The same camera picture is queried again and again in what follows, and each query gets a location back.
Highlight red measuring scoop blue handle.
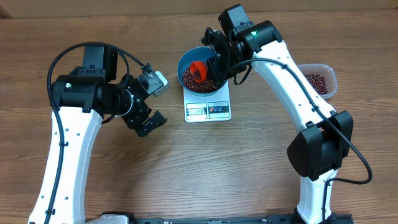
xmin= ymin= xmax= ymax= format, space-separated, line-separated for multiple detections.
xmin=190 ymin=61 xmax=208 ymax=83

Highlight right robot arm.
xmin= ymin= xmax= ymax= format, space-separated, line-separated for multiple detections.
xmin=201 ymin=4 xmax=353 ymax=223

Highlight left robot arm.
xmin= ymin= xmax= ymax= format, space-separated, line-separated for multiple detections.
xmin=29 ymin=42 xmax=169 ymax=223

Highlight blue bowl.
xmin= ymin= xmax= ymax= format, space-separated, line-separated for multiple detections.
xmin=177 ymin=47 xmax=228 ymax=97

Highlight beans in blue bowl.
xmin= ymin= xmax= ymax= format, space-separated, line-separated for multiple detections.
xmin=183 ymin=65 xmax=216 ymax=93

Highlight white kitchen scale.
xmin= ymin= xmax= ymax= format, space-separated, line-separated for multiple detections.
xmin=183 ymin=81 xmax=232 ymax=123

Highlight red adzuki beans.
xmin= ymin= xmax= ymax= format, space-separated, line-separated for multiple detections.
xmin=305 ymin=74 xmax=328 ymax=95

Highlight clear plastic container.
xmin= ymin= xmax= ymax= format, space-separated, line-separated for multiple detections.
xmin=298 ymin=63 xmax=338 ymax=99

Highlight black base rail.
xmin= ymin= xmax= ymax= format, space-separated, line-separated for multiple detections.
xmin=86 ymin=211 xmax=354 ymax=224

